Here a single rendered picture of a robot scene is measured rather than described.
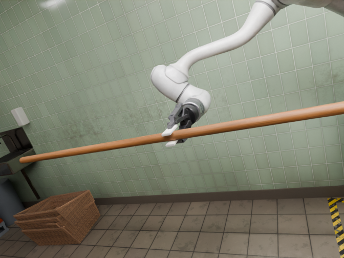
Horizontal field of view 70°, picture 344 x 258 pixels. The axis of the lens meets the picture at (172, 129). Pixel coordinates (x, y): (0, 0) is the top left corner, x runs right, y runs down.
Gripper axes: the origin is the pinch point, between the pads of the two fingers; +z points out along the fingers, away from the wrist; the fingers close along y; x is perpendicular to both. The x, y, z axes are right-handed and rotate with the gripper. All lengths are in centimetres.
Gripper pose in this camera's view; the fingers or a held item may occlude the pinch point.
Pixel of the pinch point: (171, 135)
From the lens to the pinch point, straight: 79.4
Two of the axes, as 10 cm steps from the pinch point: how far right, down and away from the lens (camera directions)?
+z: -3.5, 4.1, -8.4
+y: 3.1, 9.0, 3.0
